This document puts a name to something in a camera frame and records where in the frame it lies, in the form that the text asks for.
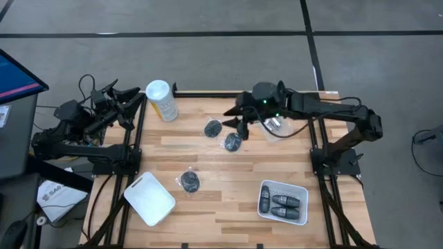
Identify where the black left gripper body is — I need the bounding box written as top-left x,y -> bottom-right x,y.
91,98 -> 124,122

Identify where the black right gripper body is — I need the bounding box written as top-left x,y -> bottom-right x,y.
237,82 -> 291,122

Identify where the clear plastic zip bag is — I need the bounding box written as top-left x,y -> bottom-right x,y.
258,116 -> 295,143

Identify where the black travel deodorant bottle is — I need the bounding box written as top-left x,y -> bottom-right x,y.
269,206 -> 300,221
271,194 -> 301,208
259,185 -> 271,214

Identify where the black oval compact in wrapper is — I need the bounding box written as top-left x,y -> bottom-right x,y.
175,167 -> 202,198
219,130 -> 244,154
203,116 -> 226,139

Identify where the white wipes canister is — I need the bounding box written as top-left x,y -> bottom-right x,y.
145,80 -> 179,122

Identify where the white plastic basket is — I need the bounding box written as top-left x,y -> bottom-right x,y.
257,179 -> 309,226

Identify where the white plastic lid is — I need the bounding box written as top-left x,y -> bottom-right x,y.
123,172 -> 177,228

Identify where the dark grey side desk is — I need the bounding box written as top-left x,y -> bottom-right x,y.
0,93 -> 42,249

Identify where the computer monitor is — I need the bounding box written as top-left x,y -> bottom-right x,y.
0,48 -> 50,105

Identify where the white printed paper sheet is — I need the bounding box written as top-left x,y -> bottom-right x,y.
37,167 -> 89,223

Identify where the small white card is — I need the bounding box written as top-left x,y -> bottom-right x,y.
0,104 -> 11,128

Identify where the black computer mouse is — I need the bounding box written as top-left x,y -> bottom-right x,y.
0,219 -> 28,249

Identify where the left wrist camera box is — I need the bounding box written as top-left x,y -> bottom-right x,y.
91,89 -> 107,105

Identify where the black aluminium table frame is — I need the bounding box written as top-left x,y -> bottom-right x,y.
79,81 -> 381,249

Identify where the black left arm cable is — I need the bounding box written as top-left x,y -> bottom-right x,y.
78,73 -> 97,104

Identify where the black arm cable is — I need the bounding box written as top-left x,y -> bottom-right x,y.
318,95 -> 363,109
78,73 -> 97,104

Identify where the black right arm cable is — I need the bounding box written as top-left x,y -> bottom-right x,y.
318,95 -> 363,109

